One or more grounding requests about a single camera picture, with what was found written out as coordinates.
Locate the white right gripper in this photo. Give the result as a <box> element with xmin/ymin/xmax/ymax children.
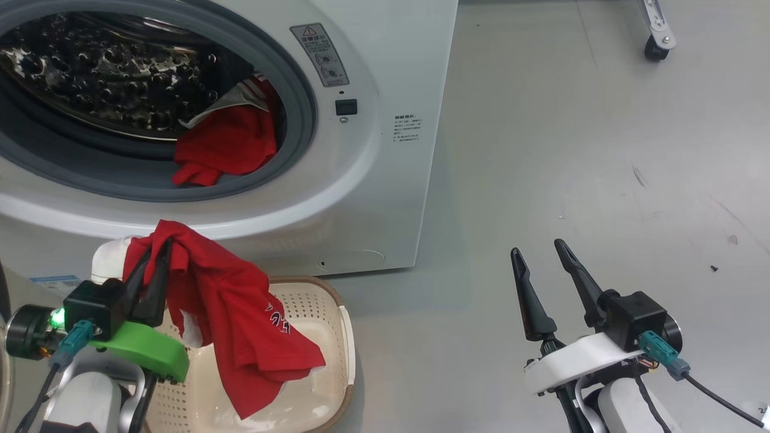
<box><xmin>510</xmin><ymin>239</ymin><xmax>643</xmax><ymax>396</ymax></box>

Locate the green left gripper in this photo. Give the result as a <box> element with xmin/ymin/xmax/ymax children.
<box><xmin>89</xmin><ymin>241</ymin><xmax>190</xmax><ymax>384</ymax></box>

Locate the red jersey white lettering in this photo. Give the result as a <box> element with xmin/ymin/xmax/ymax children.
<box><xmin>123</xmin><ymin>220</ymin><xmax>327</xmax><ymax>420</ymax></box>

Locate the red jersey striped trim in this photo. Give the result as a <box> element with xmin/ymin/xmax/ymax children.
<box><xmin>171</xmin><ymin>75</ymin><xmax>280</xmax><ymax>187</ymax></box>

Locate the cream perforated laundry basket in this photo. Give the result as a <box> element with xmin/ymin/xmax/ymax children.
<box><xmin>90</xmin><ymin>236</ymin><xmax>357</xmax><ymax>433</ymax></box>

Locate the white front-load washing machine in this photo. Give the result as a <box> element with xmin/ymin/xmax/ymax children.
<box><xmin>0</xmin><ymin>0</ymin><xmax>459</xmax><ymax>283</ymax></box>

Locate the blue energy label sticker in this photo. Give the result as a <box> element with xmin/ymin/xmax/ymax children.
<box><xmin>29</xmin><ymin>275</ymin><xmax>82</xmax><ymax>298</ymax></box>

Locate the printed text notice sticker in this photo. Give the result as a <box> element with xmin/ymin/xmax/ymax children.
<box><xmin>392</xmin><ymin>114</ymin><xmax>424</xmax><ymax>144</ymax></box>

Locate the grey caster stand leg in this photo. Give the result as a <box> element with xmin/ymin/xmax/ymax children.
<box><xmin>638</xmin><ymin>0</ymin><xmax>677</xmax><ymax>62</ymax></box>

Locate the grey warning sticker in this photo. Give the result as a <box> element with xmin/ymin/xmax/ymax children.
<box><xmin>291</xmin><ymin>23</ymin><xmax>350</xmax><ymax>88</ymax></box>

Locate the black cable teal connector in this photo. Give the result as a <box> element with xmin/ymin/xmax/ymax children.
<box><xmin>638</xmin><ymin>331</ymin><xmax>768</xmax><ymax>431</ymax></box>
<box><xmin>15</xmin><ymin>320</ymin><xmax>96</xmax><ymax>433</ymax></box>

